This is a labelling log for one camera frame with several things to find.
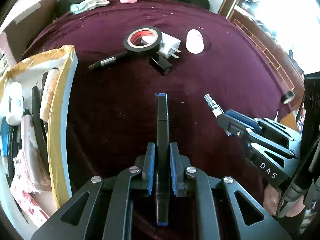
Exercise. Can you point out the pink hand cream tube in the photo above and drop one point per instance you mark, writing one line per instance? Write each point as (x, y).
(46, 101)

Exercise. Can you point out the rose pattern cream tube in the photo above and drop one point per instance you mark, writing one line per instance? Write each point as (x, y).
(30, 178)

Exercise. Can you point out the person's right hand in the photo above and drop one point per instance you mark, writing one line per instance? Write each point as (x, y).
(271, 201)

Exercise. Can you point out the white tray with yellow tape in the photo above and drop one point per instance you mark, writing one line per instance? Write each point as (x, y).
(29, 73)

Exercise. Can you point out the white green glove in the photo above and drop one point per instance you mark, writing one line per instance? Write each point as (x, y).
(87, 5)

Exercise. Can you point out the white bottle green label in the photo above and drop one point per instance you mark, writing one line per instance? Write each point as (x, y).
(13, 103)

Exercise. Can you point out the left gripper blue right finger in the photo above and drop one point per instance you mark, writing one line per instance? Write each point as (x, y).
(177, 170)

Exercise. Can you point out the silver craft knife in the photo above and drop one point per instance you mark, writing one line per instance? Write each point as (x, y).
(276, 117)

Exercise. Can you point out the blue battery pack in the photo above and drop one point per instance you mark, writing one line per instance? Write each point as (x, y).
(5, 129)

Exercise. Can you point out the silver white cream tube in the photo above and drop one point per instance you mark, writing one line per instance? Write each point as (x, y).
(29, 143)

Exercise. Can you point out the small black tape roll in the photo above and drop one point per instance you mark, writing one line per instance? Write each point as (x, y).
(287, 97)

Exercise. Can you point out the large black marker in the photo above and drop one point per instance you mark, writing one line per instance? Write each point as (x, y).
(38, 126)

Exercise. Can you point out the clear blue gel pen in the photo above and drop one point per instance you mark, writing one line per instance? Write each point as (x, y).
(214, 107)

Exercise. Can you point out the black marker blue caps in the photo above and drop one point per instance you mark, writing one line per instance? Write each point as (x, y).
(163, 161)

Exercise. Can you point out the black marker purple cap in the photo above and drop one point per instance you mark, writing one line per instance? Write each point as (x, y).
(12, 151)

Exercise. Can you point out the black silver pen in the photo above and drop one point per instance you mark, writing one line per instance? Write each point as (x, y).
(107, 61)

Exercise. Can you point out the small black clip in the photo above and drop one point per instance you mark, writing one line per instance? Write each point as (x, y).
(160, 64)

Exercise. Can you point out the maroon bed blanket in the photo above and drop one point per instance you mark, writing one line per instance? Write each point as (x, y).
(112, 116)

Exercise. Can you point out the black tape roll red core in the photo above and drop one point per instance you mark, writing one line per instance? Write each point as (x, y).
(143, 41)

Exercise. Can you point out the white bottle red label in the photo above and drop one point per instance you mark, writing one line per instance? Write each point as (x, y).
(194, 42)

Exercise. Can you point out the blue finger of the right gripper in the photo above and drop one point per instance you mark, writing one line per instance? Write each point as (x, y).
(232, 125)
(246, 118)

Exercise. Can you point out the white power adapter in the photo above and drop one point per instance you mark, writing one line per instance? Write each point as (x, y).
(169, 46)

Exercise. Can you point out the yellow packing tape roll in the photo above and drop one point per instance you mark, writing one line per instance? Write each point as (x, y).
(290, 121)

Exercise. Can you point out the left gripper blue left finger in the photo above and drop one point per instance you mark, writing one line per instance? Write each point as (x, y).
(148, 167)

